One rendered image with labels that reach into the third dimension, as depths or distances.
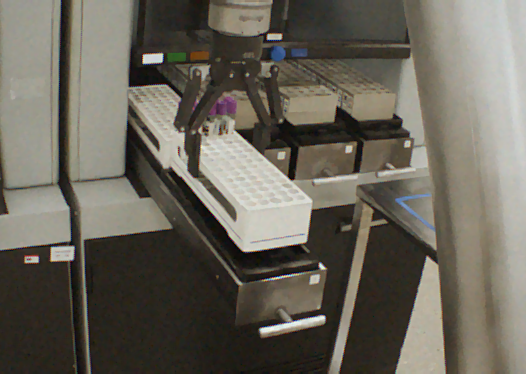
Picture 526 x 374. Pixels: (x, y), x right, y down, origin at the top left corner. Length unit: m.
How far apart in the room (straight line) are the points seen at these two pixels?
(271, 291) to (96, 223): 0.44
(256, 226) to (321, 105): 0.57
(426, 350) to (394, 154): 0.89
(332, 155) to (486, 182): 1.06
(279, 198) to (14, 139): 0.54
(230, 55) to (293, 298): 0.35
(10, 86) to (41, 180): 0.20
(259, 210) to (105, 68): 0.47
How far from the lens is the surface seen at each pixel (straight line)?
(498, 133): 0.42
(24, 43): 1.27
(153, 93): 1.47
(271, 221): 0.99
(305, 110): 1.49
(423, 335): 2.35
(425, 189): 1.30
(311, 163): 1.45
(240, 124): 1.43
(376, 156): 1.53
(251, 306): 1.00
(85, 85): 1.31
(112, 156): 1.38
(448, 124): 0.43
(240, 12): 1.02
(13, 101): 1.29
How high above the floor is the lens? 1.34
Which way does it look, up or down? 25 degrees down
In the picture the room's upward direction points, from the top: 6 degrees clockwise
